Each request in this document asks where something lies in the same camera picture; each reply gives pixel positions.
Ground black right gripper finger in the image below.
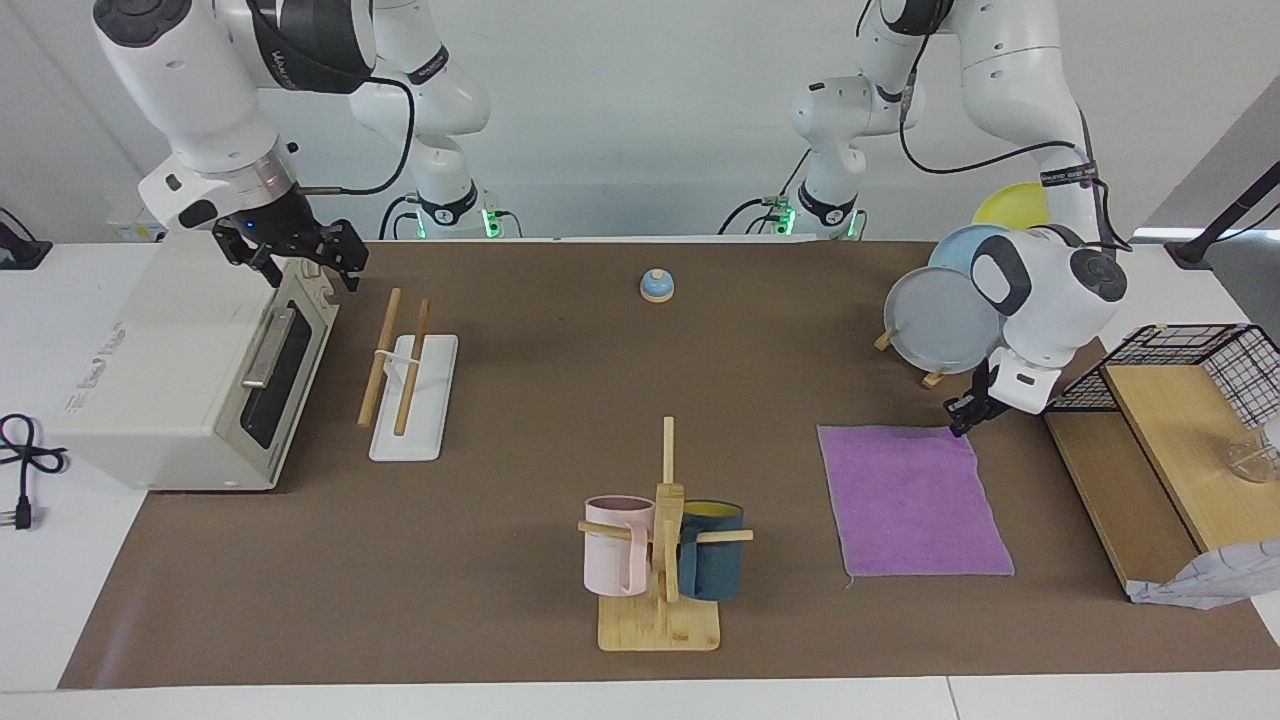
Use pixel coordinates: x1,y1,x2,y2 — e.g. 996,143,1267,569
211,221,287,290
317,221,368,294

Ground purple and grey towel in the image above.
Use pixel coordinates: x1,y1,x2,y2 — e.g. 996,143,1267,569
817,424,1016,579

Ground wooden plate rack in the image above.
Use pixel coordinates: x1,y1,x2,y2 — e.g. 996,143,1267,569
874,328,951,389

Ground white towel rack wooden rods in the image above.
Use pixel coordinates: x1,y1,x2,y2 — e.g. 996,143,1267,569
357,288,459,463

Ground grey plate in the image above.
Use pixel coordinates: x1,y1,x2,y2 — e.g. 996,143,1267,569
883,265,1004,375

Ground light blue plate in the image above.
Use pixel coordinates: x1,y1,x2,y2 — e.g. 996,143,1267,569
928,224,1013,279

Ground white toaster oven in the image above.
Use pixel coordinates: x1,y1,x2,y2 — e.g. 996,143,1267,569
48,232,339,493

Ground wooden shelf box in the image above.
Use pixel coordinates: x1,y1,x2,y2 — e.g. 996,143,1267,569
1042,362,1280,601

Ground yellow plate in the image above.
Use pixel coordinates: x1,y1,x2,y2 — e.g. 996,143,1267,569
972,182,1051,229

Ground black clamp base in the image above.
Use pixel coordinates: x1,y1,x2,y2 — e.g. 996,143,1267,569
0,208,53,271

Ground clear glass cup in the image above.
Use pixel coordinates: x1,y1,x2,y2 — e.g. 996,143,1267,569
1222,425,1280,486

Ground dark teal mug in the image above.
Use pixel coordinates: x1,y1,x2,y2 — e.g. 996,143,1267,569
677,500,745,602

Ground marbled paper sheet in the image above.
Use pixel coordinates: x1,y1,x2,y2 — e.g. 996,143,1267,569
1130,540,1280,611

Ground brown table mat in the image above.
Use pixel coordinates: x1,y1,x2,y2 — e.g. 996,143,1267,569
57,240,1280,689

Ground wooden mug tree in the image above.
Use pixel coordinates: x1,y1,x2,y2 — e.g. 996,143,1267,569
577,416,754,653

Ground pink mug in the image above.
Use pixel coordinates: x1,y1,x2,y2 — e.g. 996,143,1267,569
583,495,656,598

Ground black base cable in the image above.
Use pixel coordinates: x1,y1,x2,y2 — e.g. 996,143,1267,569
378,193,421,241
718,195,801,237

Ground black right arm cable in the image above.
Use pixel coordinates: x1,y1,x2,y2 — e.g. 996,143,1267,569
296,75,416,197

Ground black wire basket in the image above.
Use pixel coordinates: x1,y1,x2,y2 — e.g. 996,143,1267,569
1040,323,1280,429

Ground black power cable with plug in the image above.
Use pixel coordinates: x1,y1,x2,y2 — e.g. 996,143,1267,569
0,413,69,531

